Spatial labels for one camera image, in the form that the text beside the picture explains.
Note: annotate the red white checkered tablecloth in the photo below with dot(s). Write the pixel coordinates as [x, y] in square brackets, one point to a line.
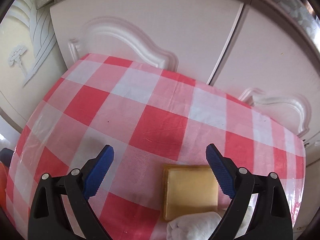
[151, 117]

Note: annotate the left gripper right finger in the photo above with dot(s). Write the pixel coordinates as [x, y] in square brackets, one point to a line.
[271, 217]

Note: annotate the orange plastic trash bucket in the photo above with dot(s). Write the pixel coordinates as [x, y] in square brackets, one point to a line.
[3, 184]

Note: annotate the blue stool under bucket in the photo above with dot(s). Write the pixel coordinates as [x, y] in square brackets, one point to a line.
[6, 156]

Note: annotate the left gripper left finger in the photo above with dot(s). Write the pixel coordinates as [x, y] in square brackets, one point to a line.
[48, 218]

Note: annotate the yellow sponge block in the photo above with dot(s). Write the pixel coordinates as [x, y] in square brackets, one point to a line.
[188, 189]

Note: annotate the white crumpled tissue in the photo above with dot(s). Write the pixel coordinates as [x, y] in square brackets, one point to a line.
[194, 226]

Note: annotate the white refrigerator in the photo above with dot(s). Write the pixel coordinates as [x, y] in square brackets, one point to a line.
[31, 61]

